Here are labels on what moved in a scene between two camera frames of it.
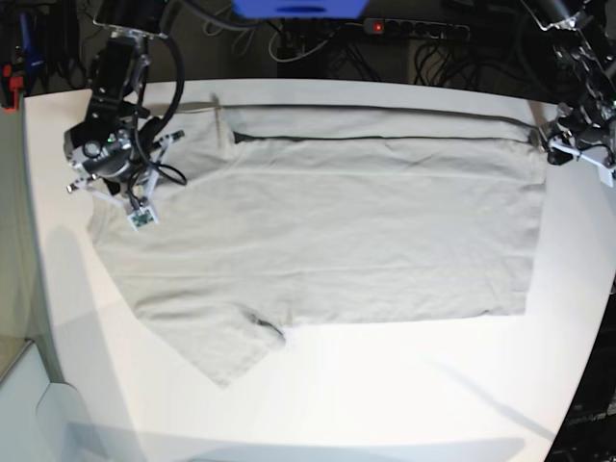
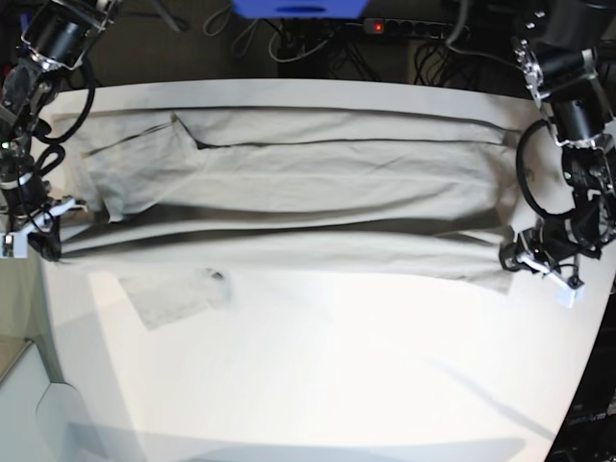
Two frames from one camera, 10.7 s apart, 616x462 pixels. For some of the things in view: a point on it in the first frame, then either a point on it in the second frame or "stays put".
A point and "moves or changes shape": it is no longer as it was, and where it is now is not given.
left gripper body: (118, 157) to (42, 224)
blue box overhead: (298, 9) stays put
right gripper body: (566, 143) to (533, 252)
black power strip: (411, 28) stays put
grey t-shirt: (281, 217) moves or changes shape
